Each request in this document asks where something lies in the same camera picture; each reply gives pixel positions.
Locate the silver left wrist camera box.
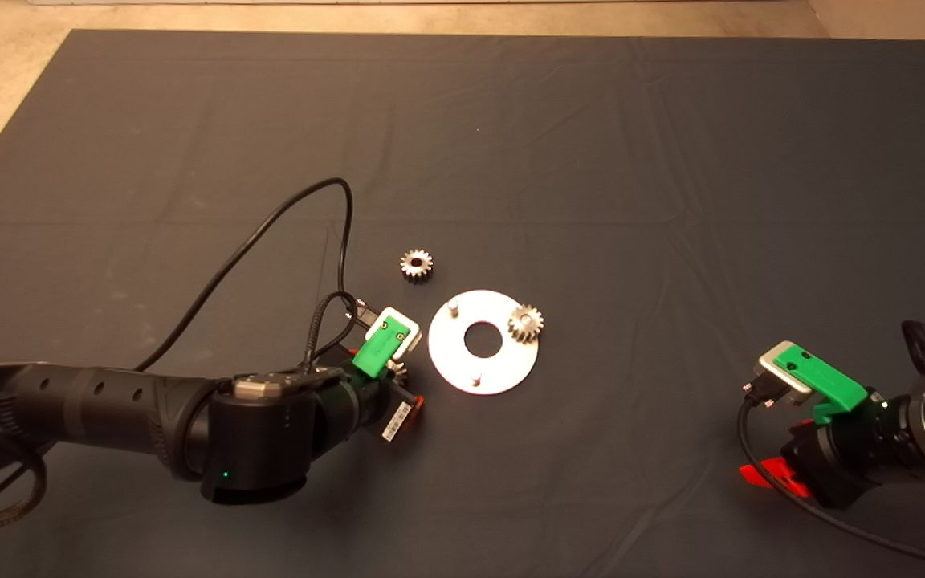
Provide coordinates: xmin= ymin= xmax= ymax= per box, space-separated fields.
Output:
xmin=364 ymin=307 xmax=422 ymax=363

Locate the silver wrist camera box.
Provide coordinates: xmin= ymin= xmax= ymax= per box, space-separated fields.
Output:
xmin=364 ymin=307 xmax=422 ymax=363
xmin=753 ymin=340 xmax=814 ymax=407

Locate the round metal carrier plate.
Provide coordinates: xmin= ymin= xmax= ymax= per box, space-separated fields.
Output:
xmin=428 ymin=289 xmax=540 ymax=396

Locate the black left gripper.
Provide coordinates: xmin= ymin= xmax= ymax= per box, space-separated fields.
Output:
xmin=341 ymin=368 xmax=426 ymax=445

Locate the green left camera mount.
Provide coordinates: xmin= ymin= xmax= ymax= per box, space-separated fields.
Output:
xmin=352 ymin=315 xmax=410 ymax=379

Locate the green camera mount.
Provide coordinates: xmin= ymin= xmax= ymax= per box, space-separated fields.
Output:
xmin=775 ymin=342 xmax=870 ymax=425
xmin=352 ymin=315 xmax=410 ymax=379

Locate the green right camera mount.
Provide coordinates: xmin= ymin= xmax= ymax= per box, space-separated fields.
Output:
xmin=775 ymin=342 xmax=870 ymax=425

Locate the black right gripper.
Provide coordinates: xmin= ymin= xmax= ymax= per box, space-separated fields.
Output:
xmin=739 ymin=405 xmax=886 ymax=509

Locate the smooth black right camera cable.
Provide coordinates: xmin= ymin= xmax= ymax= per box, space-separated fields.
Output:
xmin=735 ymin=381 xmax=925 ymax=572

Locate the braided black left gripper cable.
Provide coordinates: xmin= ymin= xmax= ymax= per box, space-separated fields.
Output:
xmin=301 ymin=290 xmax=364 ymax=375

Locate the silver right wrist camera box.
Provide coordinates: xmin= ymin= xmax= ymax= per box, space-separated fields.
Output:
xmin=753 ymin=340 xmax=814 ymax=407

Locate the dark grey table cloth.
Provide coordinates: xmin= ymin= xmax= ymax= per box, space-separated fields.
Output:
xmin=0 ymin=28 xmax=925 ymax=578

